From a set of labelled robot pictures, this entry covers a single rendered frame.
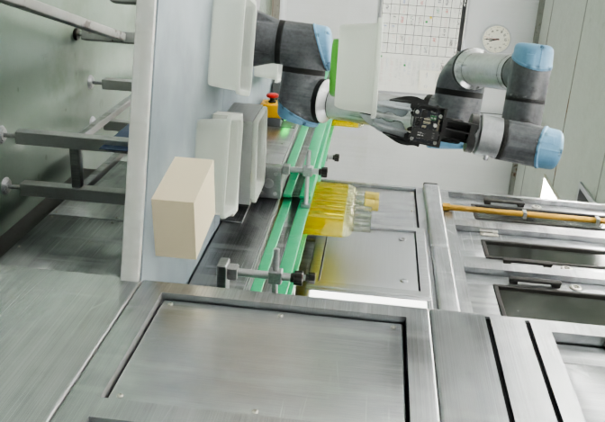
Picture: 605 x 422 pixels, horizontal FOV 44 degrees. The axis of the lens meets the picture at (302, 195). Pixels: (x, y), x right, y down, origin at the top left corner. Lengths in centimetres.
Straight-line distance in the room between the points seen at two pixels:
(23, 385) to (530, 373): 70
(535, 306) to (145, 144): 130
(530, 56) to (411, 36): 656
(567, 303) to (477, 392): 120
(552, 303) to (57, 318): 145
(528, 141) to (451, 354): 43
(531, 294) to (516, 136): 96
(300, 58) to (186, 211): 77
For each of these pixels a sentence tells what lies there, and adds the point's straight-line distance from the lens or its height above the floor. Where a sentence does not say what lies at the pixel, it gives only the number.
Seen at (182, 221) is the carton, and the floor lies 80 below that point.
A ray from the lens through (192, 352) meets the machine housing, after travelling 115.
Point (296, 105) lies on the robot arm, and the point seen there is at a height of 92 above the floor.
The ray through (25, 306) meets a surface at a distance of 128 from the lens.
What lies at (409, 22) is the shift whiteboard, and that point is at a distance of 801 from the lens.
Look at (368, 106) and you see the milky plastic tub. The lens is 133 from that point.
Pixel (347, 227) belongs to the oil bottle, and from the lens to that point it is 211.
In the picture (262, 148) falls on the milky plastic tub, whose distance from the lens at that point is 204.
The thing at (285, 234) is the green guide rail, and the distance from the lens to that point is 196.
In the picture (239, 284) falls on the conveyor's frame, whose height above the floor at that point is 86.
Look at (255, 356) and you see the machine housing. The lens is 114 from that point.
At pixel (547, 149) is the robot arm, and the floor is 143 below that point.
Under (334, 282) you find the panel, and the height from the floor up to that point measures 106.
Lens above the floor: 111
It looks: 5 degrees down
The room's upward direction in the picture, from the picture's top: 95 degrees clockwise
